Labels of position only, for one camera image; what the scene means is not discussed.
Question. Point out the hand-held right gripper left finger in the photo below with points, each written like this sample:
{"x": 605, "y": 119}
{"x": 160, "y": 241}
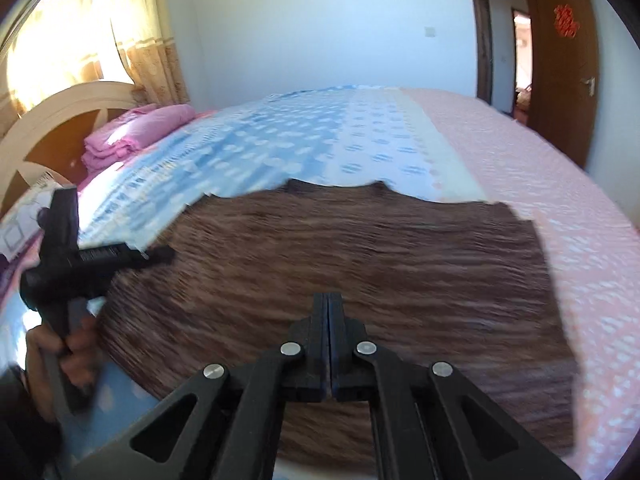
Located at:
{"x": 320, "y": 345}

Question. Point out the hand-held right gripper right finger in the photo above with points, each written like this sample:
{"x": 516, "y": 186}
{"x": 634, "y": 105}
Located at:
{"x": 336, "y": 345}

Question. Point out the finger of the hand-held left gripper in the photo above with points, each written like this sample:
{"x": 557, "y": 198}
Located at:
{"x": 160, "y": 255}

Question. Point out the brown knitted sun-pattern sweater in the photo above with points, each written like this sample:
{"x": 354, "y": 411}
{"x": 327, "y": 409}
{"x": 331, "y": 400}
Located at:
{"x": 350, "y": 250}

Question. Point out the person's left hand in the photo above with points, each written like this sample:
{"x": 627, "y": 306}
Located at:
{"x": 82, "y": 350}

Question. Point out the white printed pillow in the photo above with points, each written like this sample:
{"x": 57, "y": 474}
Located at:
{"x": 20, "y": 225}

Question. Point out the folded pink blanket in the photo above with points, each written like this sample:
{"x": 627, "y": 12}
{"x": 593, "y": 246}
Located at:
{"x": 140, "y": 130}

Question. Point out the cream wooden headboard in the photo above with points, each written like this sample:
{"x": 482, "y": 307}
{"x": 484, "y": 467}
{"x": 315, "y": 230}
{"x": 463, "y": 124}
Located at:
{"x": 30, "y": 130}

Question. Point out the bed with patterned sheet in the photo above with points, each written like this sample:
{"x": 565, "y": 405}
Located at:
{"x": 350, "y": 130}

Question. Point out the yellow patterned curtain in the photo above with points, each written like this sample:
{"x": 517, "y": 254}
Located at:
{"x": 150, "y": 35}

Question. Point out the brown wooden door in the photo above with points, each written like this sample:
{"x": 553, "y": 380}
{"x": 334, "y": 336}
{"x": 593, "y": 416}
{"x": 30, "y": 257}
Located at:
{"x": 555, "y": 85}

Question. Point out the red paper door decoration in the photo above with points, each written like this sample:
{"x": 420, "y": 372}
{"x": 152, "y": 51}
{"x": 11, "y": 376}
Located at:
{"x": 566, "y": 20}

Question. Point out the white wall switch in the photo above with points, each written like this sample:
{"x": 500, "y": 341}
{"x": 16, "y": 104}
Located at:
{"x": 430, "y": 31}

